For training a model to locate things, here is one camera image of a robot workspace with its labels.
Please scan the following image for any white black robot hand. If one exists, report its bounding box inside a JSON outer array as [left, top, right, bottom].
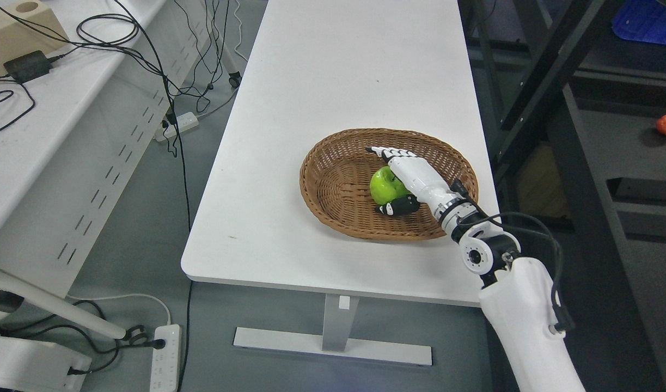
[[365, 146, 480, 234]]

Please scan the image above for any green apple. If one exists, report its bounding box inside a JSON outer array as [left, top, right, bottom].
[[369, 166, 411, 204]]

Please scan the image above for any brown wicker basket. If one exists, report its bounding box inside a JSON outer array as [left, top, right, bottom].
[[300, 127, 479, 241]]

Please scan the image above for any white table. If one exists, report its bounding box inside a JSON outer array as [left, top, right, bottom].
[[181, 1, 499, 366]]

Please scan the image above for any blue bin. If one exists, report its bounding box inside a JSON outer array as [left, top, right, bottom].
[[612, 1, 666, 45]]

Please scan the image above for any white power strip near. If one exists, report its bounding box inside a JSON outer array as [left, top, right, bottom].
[[149, 323, 181, 391]]

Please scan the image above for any white desk left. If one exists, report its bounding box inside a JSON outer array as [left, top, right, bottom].
[[0, 1, 218, 339]]

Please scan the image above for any black power adapter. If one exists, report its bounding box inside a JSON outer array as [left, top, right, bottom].
[[3, 50, 52, 83]]

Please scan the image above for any white box device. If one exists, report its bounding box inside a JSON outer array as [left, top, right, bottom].
[[0, 336, 92, 391]]

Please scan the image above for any beige foam block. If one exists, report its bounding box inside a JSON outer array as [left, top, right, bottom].
[[0, 1, 69, 75]]

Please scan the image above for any black metal shelf frame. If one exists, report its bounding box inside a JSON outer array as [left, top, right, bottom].
[[459, 1, 666, 391]]

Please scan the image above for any long black cable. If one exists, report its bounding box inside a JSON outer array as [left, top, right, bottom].
[[107, 0, 194, 392]]

